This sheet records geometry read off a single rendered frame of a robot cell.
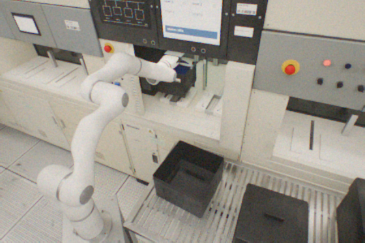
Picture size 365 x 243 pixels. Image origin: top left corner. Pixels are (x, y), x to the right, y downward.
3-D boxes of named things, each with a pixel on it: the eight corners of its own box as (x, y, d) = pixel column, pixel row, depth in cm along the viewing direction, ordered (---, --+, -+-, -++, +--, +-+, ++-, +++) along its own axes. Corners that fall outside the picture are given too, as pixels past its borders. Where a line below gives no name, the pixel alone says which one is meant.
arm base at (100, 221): (72, 255, 108) (56, 238, 96) (71, 217, 122) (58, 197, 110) (114, 239, 112) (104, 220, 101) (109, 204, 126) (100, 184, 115)
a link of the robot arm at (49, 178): (81, 227, 99) (60, 195, 84) (49, 209, 106) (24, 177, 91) (100, 201, 108) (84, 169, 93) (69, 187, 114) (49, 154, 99)
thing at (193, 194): (180, 158, 148) (179, 139, 137) (223, 176, 136) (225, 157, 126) (154, 195, 129) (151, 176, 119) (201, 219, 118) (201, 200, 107)
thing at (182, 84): (156, 95, 173) (151, 55, 153) (169, 81, 187) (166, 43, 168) (187, 103, 165) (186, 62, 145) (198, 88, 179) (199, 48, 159)
